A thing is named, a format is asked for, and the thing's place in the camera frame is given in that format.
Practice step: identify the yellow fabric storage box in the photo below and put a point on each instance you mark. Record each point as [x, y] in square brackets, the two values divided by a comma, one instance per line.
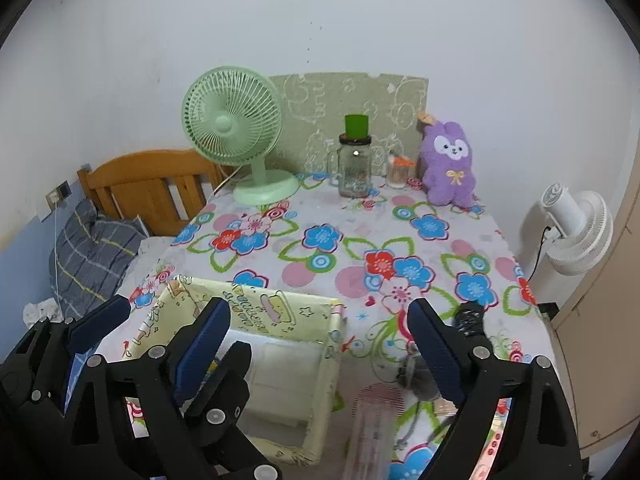
[295, 340]

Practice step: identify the grey plaid pillow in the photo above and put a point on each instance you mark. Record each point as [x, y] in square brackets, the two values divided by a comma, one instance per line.
[90, 258]

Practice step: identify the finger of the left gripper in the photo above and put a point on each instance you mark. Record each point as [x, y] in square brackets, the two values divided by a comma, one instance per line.
[221, 400]
[87, 333]

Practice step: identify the grey white sock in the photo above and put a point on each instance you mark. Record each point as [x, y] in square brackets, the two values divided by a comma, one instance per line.
[414, 375]

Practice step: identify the black sock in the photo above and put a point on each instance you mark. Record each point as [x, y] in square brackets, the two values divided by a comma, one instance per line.
[469, 320]

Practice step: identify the small jar of cotton swabs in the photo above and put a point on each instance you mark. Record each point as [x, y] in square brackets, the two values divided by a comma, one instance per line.
[399, 169]

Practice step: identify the green desk fan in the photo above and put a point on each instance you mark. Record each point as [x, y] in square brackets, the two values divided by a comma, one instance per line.
[233, 117]

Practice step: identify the floral tablecloth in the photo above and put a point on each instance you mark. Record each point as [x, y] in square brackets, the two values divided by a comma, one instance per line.
[374, 256]

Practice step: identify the wall power socket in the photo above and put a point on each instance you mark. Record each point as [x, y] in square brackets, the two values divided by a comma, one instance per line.
[58, 195]

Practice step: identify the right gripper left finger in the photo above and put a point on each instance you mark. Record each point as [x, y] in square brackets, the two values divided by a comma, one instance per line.
[165, 380]

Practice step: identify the beige wardrobe door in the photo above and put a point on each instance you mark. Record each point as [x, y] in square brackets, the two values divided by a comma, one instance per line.
[598, 333]

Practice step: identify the purple bunny plush toy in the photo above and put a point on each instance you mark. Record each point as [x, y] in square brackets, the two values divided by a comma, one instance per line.
[446, 158]

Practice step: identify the glass jar with green lid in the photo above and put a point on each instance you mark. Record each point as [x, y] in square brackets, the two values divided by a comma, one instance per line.
[349, 166]

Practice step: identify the white standing fan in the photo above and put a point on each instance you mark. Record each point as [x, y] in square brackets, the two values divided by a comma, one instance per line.
[562, 243]

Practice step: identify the green patterned foam mat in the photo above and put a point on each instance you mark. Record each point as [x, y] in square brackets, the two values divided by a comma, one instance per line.
[315, 106]

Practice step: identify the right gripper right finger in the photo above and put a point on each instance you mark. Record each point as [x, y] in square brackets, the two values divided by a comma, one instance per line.
[539, 440]

